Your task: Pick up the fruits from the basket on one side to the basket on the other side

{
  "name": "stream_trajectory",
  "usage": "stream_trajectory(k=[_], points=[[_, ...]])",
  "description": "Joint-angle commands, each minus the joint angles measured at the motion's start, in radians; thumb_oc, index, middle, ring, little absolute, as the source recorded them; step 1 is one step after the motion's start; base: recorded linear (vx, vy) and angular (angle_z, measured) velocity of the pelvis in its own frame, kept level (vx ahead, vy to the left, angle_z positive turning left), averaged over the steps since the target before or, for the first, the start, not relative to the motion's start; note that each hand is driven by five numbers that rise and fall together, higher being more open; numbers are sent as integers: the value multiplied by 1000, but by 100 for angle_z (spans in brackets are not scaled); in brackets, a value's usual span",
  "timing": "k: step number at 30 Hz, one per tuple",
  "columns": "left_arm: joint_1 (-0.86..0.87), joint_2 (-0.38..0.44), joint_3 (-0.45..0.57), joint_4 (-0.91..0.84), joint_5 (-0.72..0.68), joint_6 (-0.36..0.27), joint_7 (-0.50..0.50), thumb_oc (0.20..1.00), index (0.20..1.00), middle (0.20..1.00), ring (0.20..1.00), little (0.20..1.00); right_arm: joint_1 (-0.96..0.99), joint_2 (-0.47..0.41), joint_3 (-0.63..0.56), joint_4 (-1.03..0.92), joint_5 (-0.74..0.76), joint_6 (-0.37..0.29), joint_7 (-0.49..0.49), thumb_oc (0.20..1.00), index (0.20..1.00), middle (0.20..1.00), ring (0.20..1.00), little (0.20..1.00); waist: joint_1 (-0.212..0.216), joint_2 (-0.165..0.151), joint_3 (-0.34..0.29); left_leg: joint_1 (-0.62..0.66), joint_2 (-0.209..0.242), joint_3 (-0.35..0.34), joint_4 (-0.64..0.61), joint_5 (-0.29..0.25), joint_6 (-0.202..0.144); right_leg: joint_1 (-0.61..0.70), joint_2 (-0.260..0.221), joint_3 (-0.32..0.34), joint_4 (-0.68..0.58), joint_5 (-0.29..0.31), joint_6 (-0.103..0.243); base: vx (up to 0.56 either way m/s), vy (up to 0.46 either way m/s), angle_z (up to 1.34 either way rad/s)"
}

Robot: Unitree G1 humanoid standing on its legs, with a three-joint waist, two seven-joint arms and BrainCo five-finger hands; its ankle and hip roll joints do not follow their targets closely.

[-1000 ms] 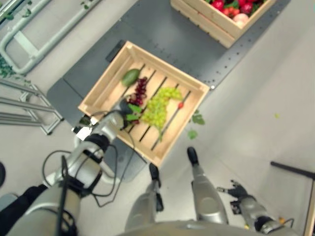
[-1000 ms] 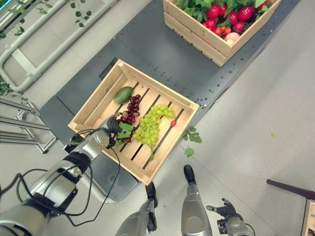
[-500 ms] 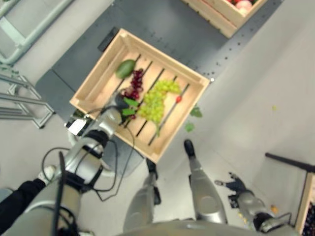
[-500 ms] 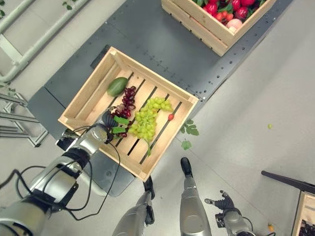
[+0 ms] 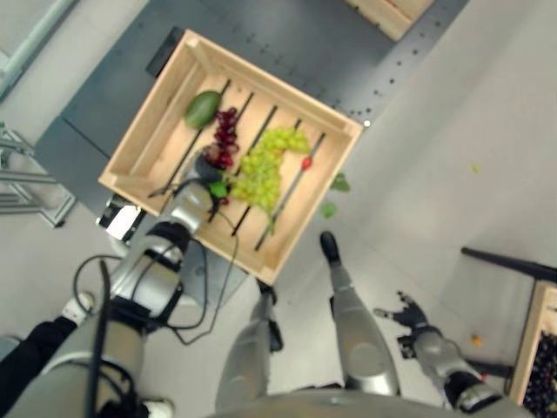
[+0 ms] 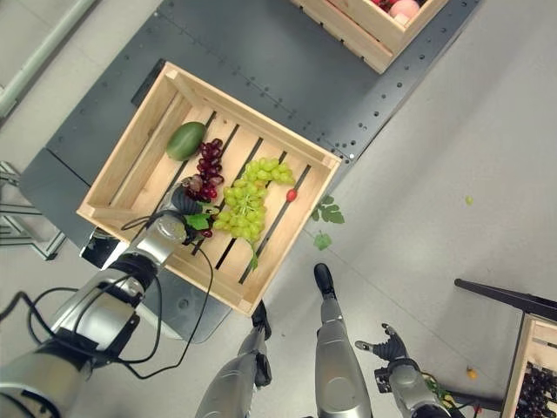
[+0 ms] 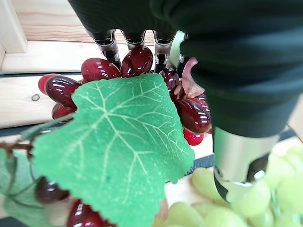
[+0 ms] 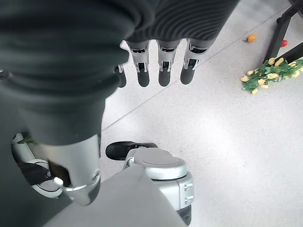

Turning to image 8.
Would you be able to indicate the small orange fruit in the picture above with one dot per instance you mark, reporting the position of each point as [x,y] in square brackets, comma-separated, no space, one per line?
[251,37]

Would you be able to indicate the black metal table frame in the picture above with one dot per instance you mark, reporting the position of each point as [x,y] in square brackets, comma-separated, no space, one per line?
[280,30]

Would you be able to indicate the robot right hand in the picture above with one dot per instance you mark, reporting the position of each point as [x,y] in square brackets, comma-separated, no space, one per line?
[71,59]

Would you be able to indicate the yellow flower garland green leaves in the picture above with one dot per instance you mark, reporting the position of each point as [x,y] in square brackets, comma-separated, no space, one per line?
[272,74]

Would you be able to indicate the silver robot right leg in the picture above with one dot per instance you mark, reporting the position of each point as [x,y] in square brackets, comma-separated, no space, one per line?
[132,198]

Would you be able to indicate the green plastic leaf sprig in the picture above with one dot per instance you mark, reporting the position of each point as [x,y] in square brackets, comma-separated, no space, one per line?
[28,141]

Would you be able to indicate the small red fruit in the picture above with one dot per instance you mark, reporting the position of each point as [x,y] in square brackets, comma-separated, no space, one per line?
[284,43]

